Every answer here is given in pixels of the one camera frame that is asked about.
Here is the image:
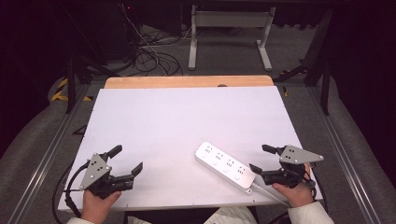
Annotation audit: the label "person's right hand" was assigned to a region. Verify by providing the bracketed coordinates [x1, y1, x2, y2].
[272, 162, 316, 209]

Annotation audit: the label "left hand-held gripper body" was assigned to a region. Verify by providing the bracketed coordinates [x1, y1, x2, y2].
[78, 152, 134, 200]

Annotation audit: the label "white metal desk frame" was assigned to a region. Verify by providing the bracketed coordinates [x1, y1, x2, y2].
[188, 4, 277, 72]

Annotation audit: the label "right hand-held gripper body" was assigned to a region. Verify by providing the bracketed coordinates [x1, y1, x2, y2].
[261, 144, 324, 189]

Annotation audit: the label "black metal stand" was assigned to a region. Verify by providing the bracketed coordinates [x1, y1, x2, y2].
[64, 50, 121, 115]
[273, 8, 333, 117]

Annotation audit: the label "left hand-held gripper cable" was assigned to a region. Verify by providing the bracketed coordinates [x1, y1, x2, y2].
[51, 160, 92, 224]

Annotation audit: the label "white power strip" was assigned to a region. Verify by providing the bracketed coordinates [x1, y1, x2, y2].
[194, 141, 257, 194]

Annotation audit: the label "aluminium floor rail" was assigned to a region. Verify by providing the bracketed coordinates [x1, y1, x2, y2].
[5, 83, 92, 224]
[305, 85, 383, 224]

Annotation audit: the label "yellow black hazard tape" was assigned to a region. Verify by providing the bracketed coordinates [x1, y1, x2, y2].
[50, 77, 94, 103]

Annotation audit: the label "right hand-held gripper cable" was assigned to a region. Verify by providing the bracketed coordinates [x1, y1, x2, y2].
[298, 162, 329, 214]

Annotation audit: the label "hand-held gripper cable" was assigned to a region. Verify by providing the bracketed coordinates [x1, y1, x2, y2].
[51, 160, 92, 224]
[298, 162, 329, 214]

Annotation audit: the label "bundle of floor cables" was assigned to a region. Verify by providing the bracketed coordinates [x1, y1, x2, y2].
[120, 3, 194, 77]

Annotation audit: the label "white table cover sheet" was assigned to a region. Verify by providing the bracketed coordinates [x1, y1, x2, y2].
[57, 86, 323, 213]

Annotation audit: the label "person's white pants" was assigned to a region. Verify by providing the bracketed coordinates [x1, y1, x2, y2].
[127, 205, 260, 224]

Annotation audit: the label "person's left hand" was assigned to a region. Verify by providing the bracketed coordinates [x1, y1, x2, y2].
[81, 189, 122, 224]

